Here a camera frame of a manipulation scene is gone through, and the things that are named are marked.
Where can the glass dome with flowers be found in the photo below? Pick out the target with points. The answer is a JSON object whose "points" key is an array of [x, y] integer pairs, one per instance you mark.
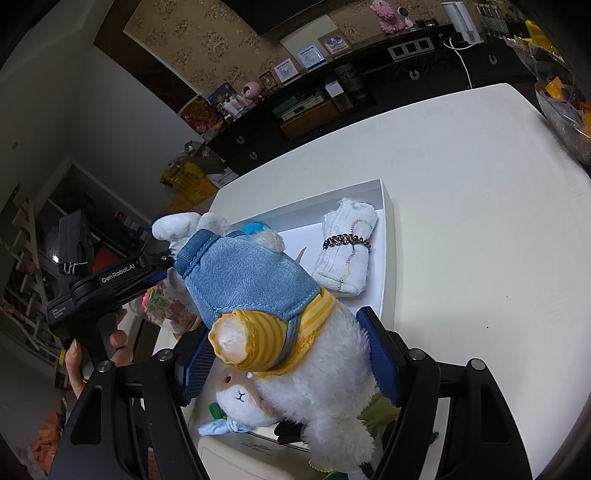
{"points": [[169, 305]]}

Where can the white plush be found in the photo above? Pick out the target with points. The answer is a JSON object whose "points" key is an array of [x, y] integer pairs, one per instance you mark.
{"points": [[307, 353]]}

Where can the light blue fabric bow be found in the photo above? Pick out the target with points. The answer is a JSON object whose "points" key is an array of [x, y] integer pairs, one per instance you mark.
{"points": [[223, 426]]}

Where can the white towel with chain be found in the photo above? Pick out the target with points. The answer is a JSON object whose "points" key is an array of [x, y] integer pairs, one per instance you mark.
{"points": [[343, 264]]}

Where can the turquoise braided scrunchie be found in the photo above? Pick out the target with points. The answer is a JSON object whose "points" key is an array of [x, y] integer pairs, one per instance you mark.
{"points": [[252, 228]]}

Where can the pink plush toy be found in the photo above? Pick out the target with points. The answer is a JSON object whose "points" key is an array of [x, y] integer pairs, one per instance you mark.
{"points": [[388, 18]]}

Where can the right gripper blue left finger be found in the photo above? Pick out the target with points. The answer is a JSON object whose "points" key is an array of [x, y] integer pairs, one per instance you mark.
{"points": [[194, 357]]}

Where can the cream rectangular box lid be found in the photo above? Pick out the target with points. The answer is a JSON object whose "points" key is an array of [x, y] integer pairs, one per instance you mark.
{"points": [[245, 456]]}

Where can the picture frame with blue photo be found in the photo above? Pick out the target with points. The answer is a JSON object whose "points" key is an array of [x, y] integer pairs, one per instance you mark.
{"points": [[310, 57]]}

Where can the glass bowl with snacks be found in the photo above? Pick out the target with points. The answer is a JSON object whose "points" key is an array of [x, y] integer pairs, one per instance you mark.
{"points": [[567, 122]]}

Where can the light green fabric bow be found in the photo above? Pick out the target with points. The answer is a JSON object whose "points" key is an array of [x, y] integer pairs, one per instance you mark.
{"points": [[380, 418]]}

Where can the yellow plastic crates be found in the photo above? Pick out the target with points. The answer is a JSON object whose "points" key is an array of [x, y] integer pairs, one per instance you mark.
{"points": [[189, 185]]}

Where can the black tv cabinet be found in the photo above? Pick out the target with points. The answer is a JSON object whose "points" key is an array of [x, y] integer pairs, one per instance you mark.
{"points": [[370, 80]]}

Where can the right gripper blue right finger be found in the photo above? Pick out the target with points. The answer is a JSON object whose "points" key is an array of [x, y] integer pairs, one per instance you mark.
{"points": [[383, 354]]}

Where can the brown white plush ball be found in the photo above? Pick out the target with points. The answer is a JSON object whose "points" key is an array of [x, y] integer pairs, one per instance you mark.
{"points": [[237, 395]]}

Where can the white appliance on cabinet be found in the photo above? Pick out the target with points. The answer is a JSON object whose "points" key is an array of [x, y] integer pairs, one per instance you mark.
{"points": [[459, 15]]}

